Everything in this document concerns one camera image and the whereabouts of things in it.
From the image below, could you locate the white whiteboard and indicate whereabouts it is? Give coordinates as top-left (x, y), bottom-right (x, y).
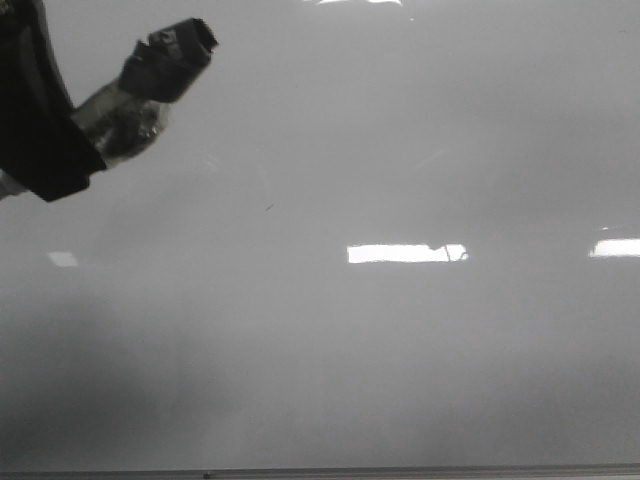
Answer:
top-left (1, 1), bottom-right (639, 471)

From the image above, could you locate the taped whiteboard marker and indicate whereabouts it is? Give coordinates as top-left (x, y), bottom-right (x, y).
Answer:
top-left (0, 17), bottom-right (220, 203)

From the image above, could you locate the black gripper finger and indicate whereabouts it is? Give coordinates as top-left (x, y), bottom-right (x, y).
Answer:
top-left (1, 1), bottom-right (106, 202)

